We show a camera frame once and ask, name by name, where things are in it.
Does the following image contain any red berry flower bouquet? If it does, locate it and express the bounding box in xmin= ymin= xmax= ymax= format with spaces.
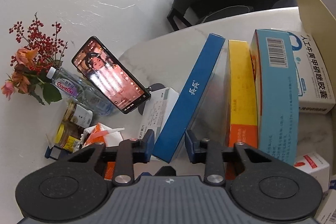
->
xmin=1 ymin=12 xmax=68 ymax=106

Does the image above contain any white marble desktop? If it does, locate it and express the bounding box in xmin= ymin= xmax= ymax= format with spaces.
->
xmin=0 ymin=7 xmax=336 ymax=224

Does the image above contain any light blue medicine box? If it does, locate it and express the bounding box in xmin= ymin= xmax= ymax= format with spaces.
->
xmin=249 ymin=29 xmax=300 ymax=166

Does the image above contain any small blue black box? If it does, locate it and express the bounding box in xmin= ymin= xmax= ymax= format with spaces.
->
xmin=45 ymin=144 xmax=62 ymax=160

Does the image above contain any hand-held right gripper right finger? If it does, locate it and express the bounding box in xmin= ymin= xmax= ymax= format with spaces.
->
xmin=185 ymin=130 xmax=273 ymax=185

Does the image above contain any clear water bottle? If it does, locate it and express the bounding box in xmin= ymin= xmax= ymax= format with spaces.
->
xmin=47 ymin=67 xmax=115 ymax=116

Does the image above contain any black smartphone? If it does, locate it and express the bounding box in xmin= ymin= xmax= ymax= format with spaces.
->
xmin=72 ymin=36 xmax=152 ymax=114

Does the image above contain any white grey medicine box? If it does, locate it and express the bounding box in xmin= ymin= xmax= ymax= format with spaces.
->
xmin=136 ymin=87 xmax=180 ymax=144

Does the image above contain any gold-lid glass jar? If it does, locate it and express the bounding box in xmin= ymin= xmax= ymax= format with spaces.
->
xmin=62 ymin=100 xmax=94 ymax=128

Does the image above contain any pile of medicine boxes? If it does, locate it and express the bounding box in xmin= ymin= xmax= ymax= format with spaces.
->
xmin=223 ymin=40 xmax=259 ymax=180

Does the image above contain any tan cardboard box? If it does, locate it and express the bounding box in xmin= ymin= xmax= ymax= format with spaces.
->
xmin=289 ymin=0 xmax=336 ymax=59

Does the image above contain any white blue-print medicine box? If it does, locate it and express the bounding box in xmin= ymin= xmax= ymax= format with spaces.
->
xmin=288 ymin=31 xmax=336 ymax=115

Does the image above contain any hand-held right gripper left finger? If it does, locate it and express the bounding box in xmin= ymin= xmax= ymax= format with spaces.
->
xmin=67 ymin=130 xmax=155 ymax=186

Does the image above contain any grey phone stand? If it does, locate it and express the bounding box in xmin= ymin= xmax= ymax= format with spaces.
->
xmin=138 ymin=82 xmax=165 ymax=117

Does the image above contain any orange tissue packet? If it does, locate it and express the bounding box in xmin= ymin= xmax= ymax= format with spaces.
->
xmin=79 ymin=122 xmax=124 ymax=180

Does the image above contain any yellow-lid glass jar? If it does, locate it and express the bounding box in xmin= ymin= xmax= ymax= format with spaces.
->
xmin=53 ymin=122 xmax=82 ymax=153

